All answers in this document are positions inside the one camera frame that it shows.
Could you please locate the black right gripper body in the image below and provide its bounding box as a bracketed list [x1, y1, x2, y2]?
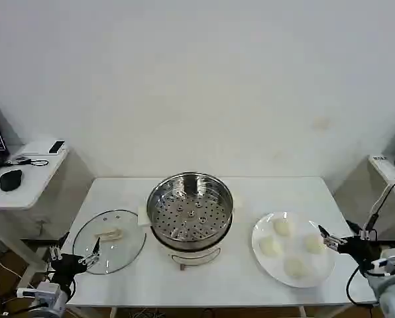
[338, 235, 382, 266]

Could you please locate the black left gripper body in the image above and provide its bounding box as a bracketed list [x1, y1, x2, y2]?
[51, 253, 87, 284]

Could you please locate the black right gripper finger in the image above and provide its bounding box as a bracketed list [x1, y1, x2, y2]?
[345, 220, 365, 240]
[318, 225, 346, 253]

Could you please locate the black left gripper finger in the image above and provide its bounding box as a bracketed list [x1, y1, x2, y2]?
[79, 237, 102, 268]
[50, 231, 70, 263]

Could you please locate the white steamed bun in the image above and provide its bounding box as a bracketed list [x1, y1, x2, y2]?
[284, 256, 308, 278]
[272, 218, 291, 237]
[259, 237, 280, 256]
[304, 234, 327, 255]

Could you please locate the round glass lid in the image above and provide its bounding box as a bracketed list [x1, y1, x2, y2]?
[72, 209, 148, 275]

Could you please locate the round white plate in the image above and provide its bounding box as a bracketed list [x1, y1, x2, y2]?
[251, 211, 336, 288]

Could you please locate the white side desk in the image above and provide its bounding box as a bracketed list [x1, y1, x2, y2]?
[0, 138, 95, 289]
[333, 154, 395, 242]

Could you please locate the black computer mouse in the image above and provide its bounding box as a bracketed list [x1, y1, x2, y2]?
[0, 168, 23, 192]

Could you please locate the white steamer pot base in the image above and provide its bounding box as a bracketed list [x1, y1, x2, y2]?
[137, 195, 245, 272]

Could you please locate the perforated steel steamer basket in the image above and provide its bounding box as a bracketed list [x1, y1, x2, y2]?
[146, 171, 234, 252]

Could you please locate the black looping wrist cable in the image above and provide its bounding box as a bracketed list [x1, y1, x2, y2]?
[345, 261, 384, 307]

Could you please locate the white floor cable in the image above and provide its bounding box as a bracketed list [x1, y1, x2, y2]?
[0, 253, 26, 289]

